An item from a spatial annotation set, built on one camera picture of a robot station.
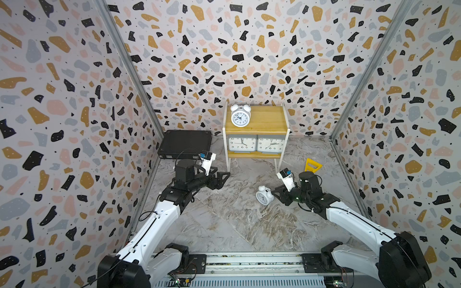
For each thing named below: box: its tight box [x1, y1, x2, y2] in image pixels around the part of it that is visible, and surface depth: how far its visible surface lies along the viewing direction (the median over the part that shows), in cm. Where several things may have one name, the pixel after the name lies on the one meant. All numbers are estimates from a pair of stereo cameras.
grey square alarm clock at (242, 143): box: [228, 134, 258, 153], surface depth 92 cm
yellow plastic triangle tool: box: [304, 157, 323, 174], surface depth 108 cm
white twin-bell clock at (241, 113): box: [230, 100, 252, 128], surface depth 77 cm
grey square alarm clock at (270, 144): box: [256, 134, 287, 155], surface depth 92 cm
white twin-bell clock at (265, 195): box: [255, 184, 275, 206], surface depth 89 cm
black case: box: [157, 129, 213, 160], surface depth 120 cm
